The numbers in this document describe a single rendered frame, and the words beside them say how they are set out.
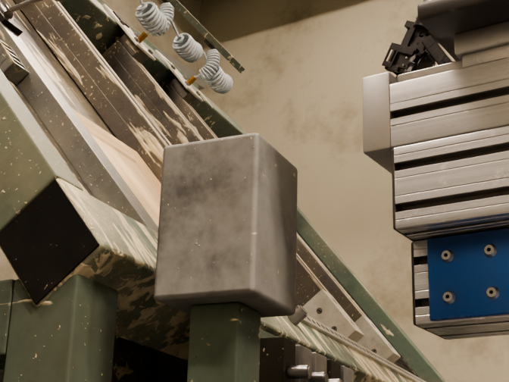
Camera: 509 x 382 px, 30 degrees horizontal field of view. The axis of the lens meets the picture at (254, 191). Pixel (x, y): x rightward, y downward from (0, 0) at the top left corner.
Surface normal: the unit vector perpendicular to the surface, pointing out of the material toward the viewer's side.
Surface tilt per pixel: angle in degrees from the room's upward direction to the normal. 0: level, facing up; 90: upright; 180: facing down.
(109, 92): 90
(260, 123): 90
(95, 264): 141
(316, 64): 90
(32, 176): 90
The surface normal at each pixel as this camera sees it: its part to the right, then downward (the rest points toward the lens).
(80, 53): -0.41, -0.32
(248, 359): 0.91, -0.11
